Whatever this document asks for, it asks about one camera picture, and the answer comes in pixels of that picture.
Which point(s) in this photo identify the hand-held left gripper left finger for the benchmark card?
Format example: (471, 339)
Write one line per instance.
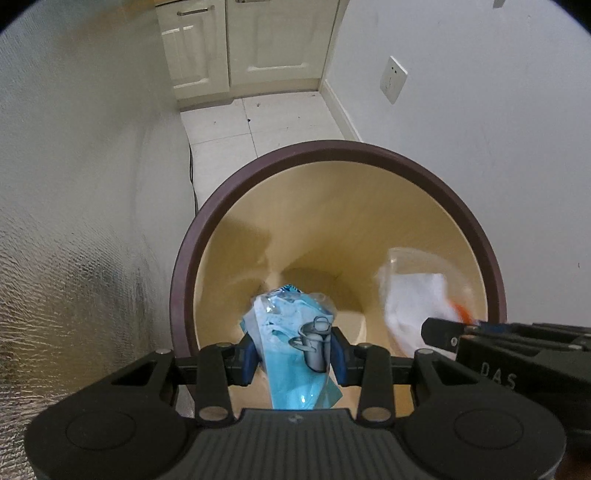
(244, 364)

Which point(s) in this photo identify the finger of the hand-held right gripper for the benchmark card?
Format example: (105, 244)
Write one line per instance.
(438, 332)
(531, 330)

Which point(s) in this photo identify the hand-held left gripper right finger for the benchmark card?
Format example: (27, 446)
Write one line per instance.
(339, 362)

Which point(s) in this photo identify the white clear plastic bag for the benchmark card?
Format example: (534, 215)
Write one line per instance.
(411, 300)

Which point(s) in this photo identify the light blue printed packet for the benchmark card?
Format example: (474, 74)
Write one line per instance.
(286, 350)

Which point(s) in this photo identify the brown rimmed beige trash bin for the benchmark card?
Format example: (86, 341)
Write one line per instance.
(323, 207)

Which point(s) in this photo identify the silver foil sheet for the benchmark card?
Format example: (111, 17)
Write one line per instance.
(69, 230)

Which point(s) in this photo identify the white baseboard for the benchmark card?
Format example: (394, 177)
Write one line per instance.
(339, 108)

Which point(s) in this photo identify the cream floor cabinet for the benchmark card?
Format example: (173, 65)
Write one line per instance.
(272, 41)

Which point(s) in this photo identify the white wall socket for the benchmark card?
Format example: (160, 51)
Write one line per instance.
(393, 78)

